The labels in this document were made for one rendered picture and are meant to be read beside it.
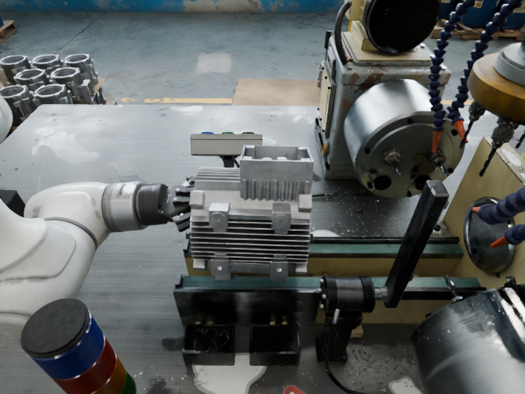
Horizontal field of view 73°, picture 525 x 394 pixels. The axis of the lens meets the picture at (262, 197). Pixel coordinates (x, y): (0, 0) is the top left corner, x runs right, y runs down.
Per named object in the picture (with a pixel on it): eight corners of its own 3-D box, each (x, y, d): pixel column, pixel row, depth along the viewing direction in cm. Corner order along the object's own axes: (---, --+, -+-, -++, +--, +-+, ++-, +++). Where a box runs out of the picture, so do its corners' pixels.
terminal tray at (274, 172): (305, 182, 69) (308, 145, 66) (311, 203, 59) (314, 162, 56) (244, 180, 69) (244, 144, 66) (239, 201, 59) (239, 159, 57)
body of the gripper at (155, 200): (131, 206, 59) (185, 202, 58) (144, 174, 65) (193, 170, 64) (146, 236, 64) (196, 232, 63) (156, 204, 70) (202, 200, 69)
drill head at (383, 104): (406, 132, 116) (430, 55, 99) (450, 210, 88) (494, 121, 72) (330, 132, 116) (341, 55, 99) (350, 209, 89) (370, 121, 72)
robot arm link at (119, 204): (113, 173, 65) (144, 170, 65) (131, 208, 71) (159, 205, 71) (96, 206, 59) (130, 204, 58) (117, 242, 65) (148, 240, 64)
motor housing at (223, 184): (298, 240, 79) (305, 158, 71) (306, 294, 61) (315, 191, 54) (209, 238, 79) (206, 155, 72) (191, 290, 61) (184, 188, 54)
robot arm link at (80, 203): (133, 210, 72) (111, 260, 62) (61, 216, 74) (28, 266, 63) (113, 167, 66) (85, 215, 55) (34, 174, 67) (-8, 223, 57)
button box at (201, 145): (262, 155, 91) (262, 135, 90) (262, 155, 83) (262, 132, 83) (195, 155, 91) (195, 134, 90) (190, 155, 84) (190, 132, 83)
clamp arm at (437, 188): (395, 293, 62) (446, 179, 45) (400, 309, 59) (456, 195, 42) (375, 293, 62) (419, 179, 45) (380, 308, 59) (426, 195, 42)
